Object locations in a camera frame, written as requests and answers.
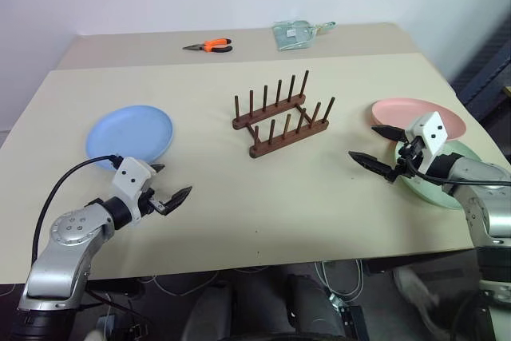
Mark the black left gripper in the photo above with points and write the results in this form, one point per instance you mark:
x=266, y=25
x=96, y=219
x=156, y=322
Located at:
x=151, y=199

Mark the black box under table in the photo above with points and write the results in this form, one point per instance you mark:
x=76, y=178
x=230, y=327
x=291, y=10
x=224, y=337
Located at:
x=353, y=323

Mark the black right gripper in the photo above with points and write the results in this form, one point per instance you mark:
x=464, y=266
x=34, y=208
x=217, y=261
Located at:
x=411, y=155

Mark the green plate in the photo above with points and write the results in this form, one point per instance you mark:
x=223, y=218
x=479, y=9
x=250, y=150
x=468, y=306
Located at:
x=427, y=193

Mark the wooden dish rack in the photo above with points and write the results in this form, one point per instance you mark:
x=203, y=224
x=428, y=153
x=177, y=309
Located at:
x=279, y=117

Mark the pale green packaged cloth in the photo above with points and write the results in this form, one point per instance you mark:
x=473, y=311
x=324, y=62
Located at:
x=293, y=35

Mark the white cloth under table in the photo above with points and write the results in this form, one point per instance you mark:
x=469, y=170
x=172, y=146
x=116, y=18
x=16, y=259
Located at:
x=415, y=289

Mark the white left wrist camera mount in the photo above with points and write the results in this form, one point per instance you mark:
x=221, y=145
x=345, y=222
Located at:
x=129, y=175

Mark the grey rounded shape under table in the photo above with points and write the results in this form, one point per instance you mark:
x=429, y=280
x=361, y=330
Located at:
x=231, y=309

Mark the blue plate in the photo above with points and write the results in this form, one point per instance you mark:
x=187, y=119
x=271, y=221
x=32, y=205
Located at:
x=127, y=133

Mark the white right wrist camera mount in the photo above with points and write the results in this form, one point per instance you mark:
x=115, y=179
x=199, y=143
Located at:
x=433, y=133

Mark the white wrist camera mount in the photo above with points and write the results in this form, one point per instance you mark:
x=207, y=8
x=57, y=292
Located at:
x=433, y=133
x=129, y=175

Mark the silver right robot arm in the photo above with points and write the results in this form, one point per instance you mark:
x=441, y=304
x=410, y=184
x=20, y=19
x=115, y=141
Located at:
x=485, y=197

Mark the pink-red plate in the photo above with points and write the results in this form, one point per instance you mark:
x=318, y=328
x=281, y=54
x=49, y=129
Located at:
x=399, y=111

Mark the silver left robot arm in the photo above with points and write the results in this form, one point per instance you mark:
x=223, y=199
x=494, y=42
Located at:
x=68, y=255

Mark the dark rounded shape under table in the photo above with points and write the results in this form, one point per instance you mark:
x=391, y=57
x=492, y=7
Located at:
x=315, y=305

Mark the dark slatted object by wall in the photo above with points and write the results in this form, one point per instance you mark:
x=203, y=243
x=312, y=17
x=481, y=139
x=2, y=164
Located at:
x=485, y=69

